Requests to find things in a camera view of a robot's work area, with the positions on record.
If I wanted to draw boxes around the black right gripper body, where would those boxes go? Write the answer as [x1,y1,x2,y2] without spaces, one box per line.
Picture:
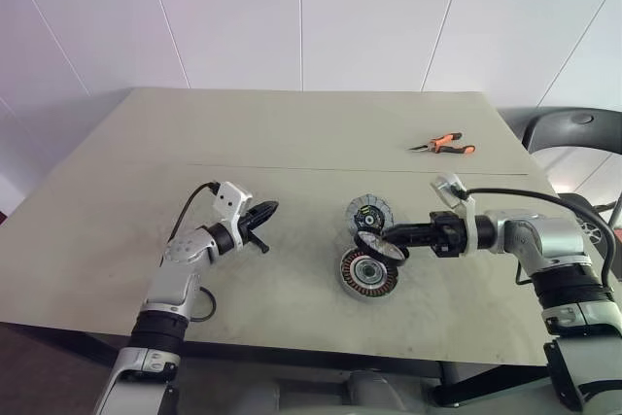
[427,210,470,259]

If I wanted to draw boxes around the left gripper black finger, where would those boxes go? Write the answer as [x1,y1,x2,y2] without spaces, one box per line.
[246,199,281,228]
[245,231,270,256]

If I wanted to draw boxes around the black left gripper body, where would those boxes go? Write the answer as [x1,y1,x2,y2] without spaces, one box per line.
[236,209,259,245]

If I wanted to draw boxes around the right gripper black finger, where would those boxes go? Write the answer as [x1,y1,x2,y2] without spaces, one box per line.
[385,222,432,238]
[388,234,433,250]

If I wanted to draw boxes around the small silver cap disc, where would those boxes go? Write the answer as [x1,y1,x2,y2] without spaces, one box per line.
[353,228,411,268]

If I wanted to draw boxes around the round metal motor stator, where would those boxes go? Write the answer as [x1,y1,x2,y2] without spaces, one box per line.
[345,193,395,233]

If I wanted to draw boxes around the copper-wound motor stator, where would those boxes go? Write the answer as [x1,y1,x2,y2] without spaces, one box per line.
[337,246,401,305]

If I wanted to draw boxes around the orange black pliers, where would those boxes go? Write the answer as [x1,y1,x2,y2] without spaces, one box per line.
[407,130,478,156]

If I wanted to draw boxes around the grey rounded shape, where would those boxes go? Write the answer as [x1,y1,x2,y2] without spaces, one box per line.
[346,367,407,393]

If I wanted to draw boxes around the silver spoked wheel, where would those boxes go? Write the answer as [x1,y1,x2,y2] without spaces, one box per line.
[579,220,609,244]

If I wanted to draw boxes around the dark grey plastic chair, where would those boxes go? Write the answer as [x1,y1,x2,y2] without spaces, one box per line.
[500,105,622,285]

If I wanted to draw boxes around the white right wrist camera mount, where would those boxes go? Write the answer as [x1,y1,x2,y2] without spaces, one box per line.
[431,172,478,257]

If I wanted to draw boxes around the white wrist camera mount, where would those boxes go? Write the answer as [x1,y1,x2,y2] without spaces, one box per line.
[211,181,254,250]
[431,172,478,257]

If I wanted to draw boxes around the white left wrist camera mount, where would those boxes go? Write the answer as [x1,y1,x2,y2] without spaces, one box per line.
[211,181,254,250]

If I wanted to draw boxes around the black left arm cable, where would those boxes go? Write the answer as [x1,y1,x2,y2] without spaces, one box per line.
[166,181,221,325]

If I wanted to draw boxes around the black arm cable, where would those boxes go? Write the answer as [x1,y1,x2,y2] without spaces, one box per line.
[166,181,221,325]
[454,185,620,297]

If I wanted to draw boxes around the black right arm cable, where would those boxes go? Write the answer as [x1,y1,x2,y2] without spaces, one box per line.
[454,185,620,297]

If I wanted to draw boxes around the black table frame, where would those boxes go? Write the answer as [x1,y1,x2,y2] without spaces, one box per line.
[0,321,551,390]

